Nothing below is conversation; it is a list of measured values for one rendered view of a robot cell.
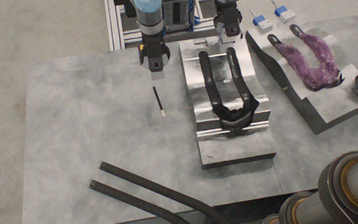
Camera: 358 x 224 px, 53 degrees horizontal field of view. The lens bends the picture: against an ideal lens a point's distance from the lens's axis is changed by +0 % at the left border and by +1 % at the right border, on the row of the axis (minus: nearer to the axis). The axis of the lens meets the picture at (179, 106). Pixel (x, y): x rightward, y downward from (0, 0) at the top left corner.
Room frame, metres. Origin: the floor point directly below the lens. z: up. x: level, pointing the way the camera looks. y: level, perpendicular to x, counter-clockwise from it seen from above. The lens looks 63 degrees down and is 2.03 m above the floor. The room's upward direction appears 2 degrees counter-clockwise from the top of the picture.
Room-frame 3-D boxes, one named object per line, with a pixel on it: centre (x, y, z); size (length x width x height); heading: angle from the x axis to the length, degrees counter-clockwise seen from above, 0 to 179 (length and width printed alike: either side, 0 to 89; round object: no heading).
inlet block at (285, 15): (1.03, -0.44, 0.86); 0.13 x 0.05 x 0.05; 25
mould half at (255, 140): (0.63, -0.17, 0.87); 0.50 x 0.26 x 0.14; 8
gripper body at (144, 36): (0.73, 0.08, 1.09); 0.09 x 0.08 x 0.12; 8
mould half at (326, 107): (0.76, -0.51, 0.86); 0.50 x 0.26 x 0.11; 25
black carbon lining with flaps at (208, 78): (0.65, -0.17, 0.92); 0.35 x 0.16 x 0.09; 8
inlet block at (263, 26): (0.98, -0.34, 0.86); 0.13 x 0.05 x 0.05; 25
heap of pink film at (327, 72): (0.76, -0.50, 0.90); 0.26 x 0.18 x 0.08; 25
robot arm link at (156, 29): (0.72, 0.09, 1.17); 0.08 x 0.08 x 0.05
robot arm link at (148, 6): (0.73, 0.08, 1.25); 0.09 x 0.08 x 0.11; 28
